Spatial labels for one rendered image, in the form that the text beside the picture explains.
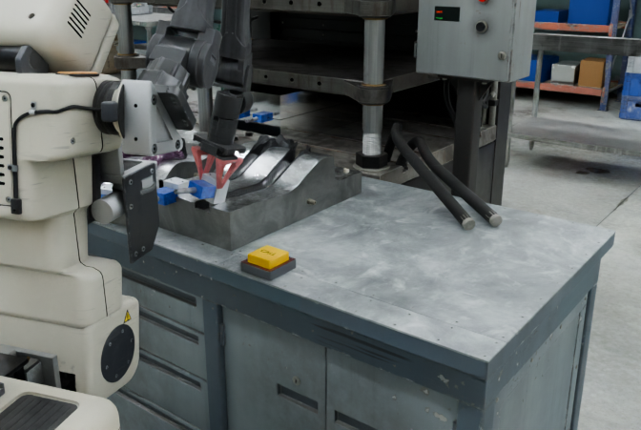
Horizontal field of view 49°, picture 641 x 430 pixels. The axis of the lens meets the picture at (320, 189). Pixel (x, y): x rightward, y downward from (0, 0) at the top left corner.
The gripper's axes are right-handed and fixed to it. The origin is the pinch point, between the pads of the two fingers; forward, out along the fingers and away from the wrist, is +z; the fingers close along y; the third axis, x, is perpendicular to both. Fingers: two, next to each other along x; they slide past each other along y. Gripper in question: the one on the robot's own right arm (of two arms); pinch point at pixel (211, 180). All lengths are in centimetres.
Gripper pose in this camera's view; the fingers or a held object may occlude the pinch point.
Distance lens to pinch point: 154.1
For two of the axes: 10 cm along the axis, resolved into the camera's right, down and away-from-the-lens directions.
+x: -5.7, 0.9, -8.2
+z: -2.4, 9.3, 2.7
